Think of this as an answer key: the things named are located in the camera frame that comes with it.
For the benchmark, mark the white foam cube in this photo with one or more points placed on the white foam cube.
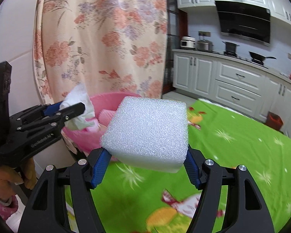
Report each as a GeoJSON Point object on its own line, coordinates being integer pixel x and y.
{"type": "Point", "coordinates": [149, 133]}

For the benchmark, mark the pink lined trash bin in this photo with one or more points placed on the pink lined trash bin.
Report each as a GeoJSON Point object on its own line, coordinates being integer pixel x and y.
{"type": "Point", "coordinates": [89, 139]}

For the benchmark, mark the black frying pan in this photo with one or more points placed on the black frying pan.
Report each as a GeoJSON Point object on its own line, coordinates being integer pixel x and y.
{"type": "Point", "coordinates": [259, 59]}

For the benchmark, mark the steel pressure cooker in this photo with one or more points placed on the steel pressure cooker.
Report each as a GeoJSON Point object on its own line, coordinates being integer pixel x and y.
{"type": "Point", "coordinates": [204, 45]}

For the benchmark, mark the wall power socket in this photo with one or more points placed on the wall power socket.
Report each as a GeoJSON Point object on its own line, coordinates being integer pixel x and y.
{"type": "Point", "coordinates": [206, 34]}

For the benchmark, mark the small pink foam fruit net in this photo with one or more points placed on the small pink foam fruit net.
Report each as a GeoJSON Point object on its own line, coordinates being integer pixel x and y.
{"type": "Point", "coordinates": [105, 117]}

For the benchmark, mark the floral peach curtain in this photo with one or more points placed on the floral peach curtain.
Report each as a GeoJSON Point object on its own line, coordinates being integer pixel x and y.
{"type": "Point", "coordinates": [108, 45]}

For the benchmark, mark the green cartoon tablecloth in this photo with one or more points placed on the green cartoon tablecloth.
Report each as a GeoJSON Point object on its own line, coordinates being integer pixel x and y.
{"type": "Point", "coordinates": [133, 199]}

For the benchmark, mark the pink sleeve forearm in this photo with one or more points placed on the pink sleeve forearm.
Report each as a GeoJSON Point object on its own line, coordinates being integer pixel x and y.
{"type": "Point", "coordinates": [8, 208]}

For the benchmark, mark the left hand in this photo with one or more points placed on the left hand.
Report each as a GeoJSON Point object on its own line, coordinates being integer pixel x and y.
{"type": "Point", "coordinates": [9, 176]}

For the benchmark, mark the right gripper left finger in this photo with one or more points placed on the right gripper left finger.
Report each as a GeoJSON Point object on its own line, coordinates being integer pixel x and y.
{"type": "Point", "coordinates": [46, 210]}

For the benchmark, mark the white lower cabinets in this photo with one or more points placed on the white lower cabinets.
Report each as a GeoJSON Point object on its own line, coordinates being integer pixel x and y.
{"type": "Point", "coordinates": [243, 86]}

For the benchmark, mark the white rice cooker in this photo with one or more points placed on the white rice cooker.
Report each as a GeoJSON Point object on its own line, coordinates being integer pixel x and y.
{"type": "Point", "coordinates": [188, 43]}

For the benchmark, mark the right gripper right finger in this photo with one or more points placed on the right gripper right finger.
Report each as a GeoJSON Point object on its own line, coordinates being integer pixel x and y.
{"type": "Point", "coordinates": [246, 210]}

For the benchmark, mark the white tissue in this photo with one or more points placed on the white tissue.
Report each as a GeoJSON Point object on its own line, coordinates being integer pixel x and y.
{"type": "Point", "coordinates": [77, 109]}

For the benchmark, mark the black stock pot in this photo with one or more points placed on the black stock pot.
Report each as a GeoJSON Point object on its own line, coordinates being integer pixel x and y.
{"type": "Point", "coordinates": [230, 49]}

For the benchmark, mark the red box on floor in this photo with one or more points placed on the red box on floor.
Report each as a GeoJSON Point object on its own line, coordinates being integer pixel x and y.
{"type": "Point", "coordinates": [274, 121]}

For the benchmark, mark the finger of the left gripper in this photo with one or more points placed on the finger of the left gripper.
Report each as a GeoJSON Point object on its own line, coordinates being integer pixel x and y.
{"type": "Point", "coordinates": [44, 126]}
{"type": "Point", "coordinates": [34, 113]}

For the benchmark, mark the black range hood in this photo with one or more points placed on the black range hood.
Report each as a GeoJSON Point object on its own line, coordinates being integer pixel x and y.
{"type": "Point", "coordinates": [244, 20]}

